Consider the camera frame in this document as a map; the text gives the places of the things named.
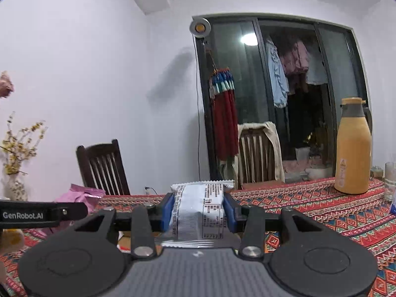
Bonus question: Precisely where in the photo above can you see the orange thermos jug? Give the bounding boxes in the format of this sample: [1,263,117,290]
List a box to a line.
[334,97,372,195]

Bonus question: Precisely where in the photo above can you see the floral vase yellow twigs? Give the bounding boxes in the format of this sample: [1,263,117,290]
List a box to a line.
[1,112,48,201]

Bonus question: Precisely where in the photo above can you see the hanging blue shirt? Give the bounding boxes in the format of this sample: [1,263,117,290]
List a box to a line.
[265,36,289,109]

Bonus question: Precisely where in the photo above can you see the red tassel hanging decoration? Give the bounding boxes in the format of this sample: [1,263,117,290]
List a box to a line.
[205,51,238,161]

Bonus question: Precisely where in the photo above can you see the pink vase with roses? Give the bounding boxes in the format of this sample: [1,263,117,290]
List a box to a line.
[0,71,14,98]

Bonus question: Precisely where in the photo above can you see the hanging pink jacket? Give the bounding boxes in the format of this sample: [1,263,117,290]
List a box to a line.
[279,40,309,76]

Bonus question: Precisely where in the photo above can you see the dark wooden chair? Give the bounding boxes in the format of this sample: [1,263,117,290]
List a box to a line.
[76,140,130,196]

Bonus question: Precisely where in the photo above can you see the pink snack pack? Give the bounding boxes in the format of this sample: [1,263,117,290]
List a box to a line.
[38,184,105,237]

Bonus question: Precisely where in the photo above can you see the patterned red tablecloth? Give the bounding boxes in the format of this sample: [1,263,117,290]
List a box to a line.
[1,178,395,296]

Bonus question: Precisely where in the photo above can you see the white blue tissue pack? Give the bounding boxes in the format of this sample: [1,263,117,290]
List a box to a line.
[390,200,396,215]

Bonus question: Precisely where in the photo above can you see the chair with beige cloth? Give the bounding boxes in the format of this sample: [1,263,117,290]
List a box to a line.
[233,121,285,189]

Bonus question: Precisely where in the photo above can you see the white snack pack label up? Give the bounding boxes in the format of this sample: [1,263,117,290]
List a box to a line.
[156,180,240,249]

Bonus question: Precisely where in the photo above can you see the round ring lamp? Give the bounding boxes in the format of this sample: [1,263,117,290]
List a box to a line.
[189,17,211,38]

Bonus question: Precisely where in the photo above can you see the drinking glass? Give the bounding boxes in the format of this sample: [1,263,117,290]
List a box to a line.
[384,162,395,202]

